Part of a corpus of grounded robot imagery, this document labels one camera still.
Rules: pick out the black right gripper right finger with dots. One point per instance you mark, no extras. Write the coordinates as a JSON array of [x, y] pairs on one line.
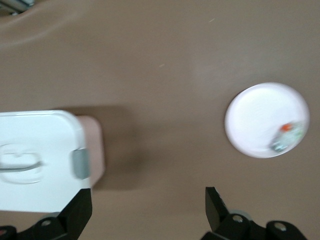
[[225, 225]]

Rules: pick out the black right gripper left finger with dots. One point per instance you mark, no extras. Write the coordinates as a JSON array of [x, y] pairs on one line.
[[72, 220]]

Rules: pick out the white lidded box grey latches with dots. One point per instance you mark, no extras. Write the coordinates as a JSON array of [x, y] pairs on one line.
[[37, 130]]

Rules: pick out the pale pink round plate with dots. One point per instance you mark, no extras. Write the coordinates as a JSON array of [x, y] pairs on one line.
[[255, 112]]

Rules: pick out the brown table mat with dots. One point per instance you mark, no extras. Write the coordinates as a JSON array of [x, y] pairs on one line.
[[160, 62]]

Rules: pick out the white switch with orange part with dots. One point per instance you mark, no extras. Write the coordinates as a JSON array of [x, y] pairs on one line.
[[285, 138]]

